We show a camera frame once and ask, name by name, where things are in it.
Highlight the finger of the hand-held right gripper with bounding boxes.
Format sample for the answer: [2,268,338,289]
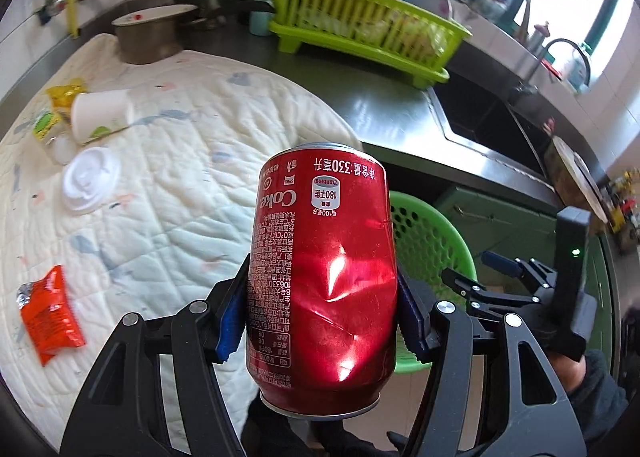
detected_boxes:
[481,251,551,289]
[441,268,543,320]

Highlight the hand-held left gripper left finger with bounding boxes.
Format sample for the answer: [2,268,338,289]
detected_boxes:
[60,252,251,457]

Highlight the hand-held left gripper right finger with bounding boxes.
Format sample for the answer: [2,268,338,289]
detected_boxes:
[395,269,586,457]

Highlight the green plastic basket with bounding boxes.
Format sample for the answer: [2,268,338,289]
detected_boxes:
[387,190,479,379]

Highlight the dented red soda can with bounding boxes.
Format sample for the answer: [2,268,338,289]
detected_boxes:
[245,142,399,420]

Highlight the orange snack packet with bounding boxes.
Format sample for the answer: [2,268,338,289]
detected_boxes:
[16,264,87,368]

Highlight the white plastic lid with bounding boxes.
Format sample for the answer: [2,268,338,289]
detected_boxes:
[62,147,123,214]

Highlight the small clear plastic cup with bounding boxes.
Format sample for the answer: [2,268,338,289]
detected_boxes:
[47,129,77,166]

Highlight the white paper cup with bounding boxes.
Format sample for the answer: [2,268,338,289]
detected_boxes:
[70,88,135,146]

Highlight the green label wrapper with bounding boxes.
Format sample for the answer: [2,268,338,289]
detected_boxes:
[31,108,60,142]

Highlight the yellow packet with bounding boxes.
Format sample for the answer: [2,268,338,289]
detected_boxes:
[46,78,87,114]

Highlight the person's right forearm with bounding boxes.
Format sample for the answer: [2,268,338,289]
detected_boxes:
[565,349,632,450]

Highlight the person's right hand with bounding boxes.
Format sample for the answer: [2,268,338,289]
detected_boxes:
[547,349,585,394]

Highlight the round wooden board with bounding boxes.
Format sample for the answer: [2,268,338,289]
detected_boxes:
[544,136,610,225]

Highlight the steel sink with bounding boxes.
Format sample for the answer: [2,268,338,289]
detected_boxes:
[427,64,558,182]

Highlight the white quilted mat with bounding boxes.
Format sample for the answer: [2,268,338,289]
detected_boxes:
[0,33,363,443]

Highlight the metal faucet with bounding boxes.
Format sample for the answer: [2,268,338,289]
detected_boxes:
[510,37,594,95]

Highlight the metal bottle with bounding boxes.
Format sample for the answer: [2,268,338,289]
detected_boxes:
[529,21,552,60]

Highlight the green plastic dish rack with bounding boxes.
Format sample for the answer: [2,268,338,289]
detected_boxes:
[260,0,473,88]

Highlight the metal saucepan with white lid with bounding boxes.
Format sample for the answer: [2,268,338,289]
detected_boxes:
[111,1,277,66]

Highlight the light blue cup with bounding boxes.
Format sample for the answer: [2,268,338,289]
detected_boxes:
[248,0,274,38]

